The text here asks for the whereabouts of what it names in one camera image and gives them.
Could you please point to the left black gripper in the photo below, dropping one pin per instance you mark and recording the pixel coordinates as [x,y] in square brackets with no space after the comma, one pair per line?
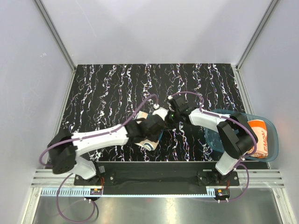
[157,136]

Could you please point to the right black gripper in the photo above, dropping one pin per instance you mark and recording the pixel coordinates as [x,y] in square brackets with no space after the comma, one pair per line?
[170,111]

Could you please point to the teal and cream towel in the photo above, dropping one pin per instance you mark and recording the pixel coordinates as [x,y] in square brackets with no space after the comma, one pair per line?
[148,144]

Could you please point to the blue translucent plastic tray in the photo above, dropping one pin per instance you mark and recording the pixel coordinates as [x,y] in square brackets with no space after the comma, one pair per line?
[214,141]

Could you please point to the orange cartoon print towel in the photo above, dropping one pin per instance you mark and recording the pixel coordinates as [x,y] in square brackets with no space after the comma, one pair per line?
[260,130]

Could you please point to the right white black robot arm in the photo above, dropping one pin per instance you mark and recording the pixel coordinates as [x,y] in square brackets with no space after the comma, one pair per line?
[236,135]

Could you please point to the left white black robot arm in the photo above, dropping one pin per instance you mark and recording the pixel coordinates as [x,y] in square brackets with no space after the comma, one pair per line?
[66,149]

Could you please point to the left small connector board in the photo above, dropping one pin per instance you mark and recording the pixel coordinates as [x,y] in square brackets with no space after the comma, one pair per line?
[96,191]

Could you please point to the small connector board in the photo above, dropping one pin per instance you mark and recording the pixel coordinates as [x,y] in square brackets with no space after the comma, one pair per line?
[222,193]
[96,191]

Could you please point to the right small connector board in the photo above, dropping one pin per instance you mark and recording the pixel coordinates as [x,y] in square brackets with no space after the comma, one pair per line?
[222,193]

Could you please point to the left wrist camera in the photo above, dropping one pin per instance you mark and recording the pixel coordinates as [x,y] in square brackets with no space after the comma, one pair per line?
[160,111]

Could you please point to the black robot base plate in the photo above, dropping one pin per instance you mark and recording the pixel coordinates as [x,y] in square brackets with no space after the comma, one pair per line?
[154,179]

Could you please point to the right aluminium frame post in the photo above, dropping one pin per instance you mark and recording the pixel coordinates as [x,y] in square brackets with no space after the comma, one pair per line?
[262,24]

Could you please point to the aluminium frame post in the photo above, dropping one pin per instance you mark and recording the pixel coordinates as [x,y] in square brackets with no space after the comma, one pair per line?
[262,24]
[50,25]

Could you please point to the left aluminium frame post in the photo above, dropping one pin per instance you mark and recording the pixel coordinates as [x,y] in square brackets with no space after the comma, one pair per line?
[50,25]

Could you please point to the aluminium front rail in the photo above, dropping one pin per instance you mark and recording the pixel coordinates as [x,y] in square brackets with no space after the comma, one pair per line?
[255,178]

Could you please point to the slotted grey cable duct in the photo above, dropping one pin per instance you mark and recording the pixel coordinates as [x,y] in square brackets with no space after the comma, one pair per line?
[85,192]

